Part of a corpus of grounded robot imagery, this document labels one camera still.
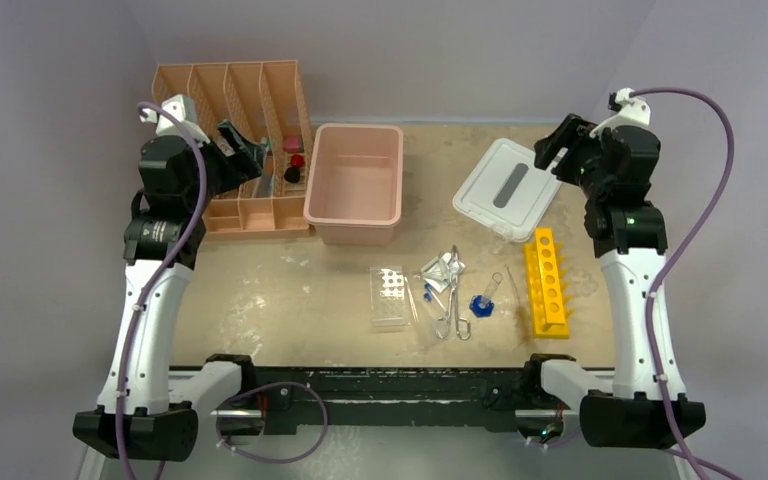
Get peach desk organizer rack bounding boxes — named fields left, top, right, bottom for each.
left=152, top=60, right=313, bottom=241

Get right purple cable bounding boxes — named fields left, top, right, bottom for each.
left=629, top=86, right=746, bottom=480

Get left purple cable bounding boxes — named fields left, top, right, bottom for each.
left=113, top=101, right=209, bottom=480

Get pink plastic bin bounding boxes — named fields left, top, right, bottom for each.
left=303, top=123, right=404, bottom=246

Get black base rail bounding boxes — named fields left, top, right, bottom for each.
left=213, top=364, right=574, bottom=439

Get red bottle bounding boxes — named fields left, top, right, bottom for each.
left=290, top=154, right=305, bottom=169

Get clear plastic bag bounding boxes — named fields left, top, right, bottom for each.
left=419, top=252, right=465, bottom=293

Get metal crucible tongs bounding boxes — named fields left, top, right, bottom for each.
left=435, top=245, right=472, bottom=341

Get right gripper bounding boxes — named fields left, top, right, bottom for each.
left=535, top=115, right=612, bottom=201

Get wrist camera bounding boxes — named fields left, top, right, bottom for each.
left=138, top=95, right=199, bottom=135
left=590, top=88, right=651, bottom=138

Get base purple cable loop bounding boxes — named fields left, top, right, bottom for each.
left=214, top=381, right=330, bottom=466

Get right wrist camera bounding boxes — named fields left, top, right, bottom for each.
left=590, top=88, right=651, bottom=138

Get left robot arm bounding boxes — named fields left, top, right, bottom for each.
left=72, top=126, right=258, bottom=462

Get small glass beaker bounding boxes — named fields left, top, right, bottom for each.
left=491, top=223, right=514, bottom=243

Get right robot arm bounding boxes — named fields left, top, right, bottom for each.
left=521, top=114, right=707, bottom=450

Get glass stirring rod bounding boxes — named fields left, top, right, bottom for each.
left=402, top=274, right=419, bottom=327

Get clear acrylic tube rack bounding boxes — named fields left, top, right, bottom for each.
left=369, top=266, right=408, bottom=329

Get pink box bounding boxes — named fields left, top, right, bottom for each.
left=282, top=135, right=304, bottom=154

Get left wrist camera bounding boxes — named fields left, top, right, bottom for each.
left=138, top=95, right=199, bottom=135

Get yellow test tube rack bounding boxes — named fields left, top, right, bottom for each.
left=523, top=227, right=574, bottom=340

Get white plastic lid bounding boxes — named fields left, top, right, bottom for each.
left=452, top=138, right=560, bottom=243

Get small blue cap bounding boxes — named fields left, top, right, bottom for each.
left=423, top=283, right=439, bottom=302

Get black bottle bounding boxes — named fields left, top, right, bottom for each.
left=283, top=165, right=301, bottom=184

